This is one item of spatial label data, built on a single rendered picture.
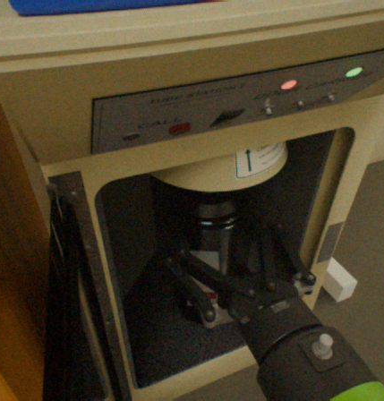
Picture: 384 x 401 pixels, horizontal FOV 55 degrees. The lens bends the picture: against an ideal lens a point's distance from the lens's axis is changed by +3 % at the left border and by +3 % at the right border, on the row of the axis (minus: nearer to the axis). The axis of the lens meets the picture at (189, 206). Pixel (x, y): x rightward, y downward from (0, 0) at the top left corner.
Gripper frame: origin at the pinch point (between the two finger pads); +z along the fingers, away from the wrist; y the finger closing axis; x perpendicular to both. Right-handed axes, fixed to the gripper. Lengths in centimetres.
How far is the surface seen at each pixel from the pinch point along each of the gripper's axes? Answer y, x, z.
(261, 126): 0.0, -19.2, -9.9
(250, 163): -0.7, -14.1, -7.8
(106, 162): 13.3, -19.0, -9.9
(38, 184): 22.3, 10.3, 33.4
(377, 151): -71, 25, 34
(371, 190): -57, 26, 20
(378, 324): -29.3, 26.0, -11.1
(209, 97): 8.8, -26.6, -18.0
